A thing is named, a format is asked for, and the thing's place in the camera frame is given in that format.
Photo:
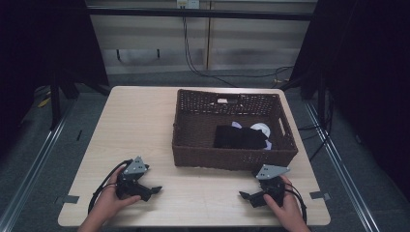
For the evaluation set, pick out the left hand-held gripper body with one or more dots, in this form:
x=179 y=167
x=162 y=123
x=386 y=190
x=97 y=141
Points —
x=134 y=167

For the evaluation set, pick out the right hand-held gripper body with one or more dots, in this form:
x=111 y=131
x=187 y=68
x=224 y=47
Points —
x=270 y=171

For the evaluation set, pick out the person's right hand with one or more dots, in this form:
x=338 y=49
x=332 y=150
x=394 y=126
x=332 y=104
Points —
x=288 y=211

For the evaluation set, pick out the person's left hand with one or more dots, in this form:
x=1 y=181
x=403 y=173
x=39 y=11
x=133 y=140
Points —
x=109 y=201

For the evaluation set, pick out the white cloth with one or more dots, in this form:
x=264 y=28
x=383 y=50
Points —
x=263 y=128

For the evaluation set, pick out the black cloth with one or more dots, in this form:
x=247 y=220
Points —
x=238 y=138

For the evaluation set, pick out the grey tape piece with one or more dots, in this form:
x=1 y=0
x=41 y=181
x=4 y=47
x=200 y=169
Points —
x=320 y=195
x=68 y=199

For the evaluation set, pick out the brown wicker basket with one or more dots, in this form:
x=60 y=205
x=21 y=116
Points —
x=199 y=138

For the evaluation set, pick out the black metal stand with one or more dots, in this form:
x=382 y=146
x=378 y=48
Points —
x=55 y=106

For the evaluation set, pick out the yellow object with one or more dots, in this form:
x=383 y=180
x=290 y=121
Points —
x=44 y=102

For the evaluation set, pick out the black curtain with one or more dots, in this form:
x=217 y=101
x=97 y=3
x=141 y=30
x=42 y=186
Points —
x=42 y=45
x=364 y=71

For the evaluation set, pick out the black horizontal bar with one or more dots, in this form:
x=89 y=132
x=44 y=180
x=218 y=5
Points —
x=193 y=13

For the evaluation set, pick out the metal floor rail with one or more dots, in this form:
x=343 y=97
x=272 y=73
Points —
x=35 y=164
x=341 y=164

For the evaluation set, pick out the black wall bracket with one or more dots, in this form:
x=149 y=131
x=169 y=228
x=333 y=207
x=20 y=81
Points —
x=118 y=55
x=158 y=53

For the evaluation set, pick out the white wall socket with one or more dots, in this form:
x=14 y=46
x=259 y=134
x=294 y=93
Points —
x=188 y=3

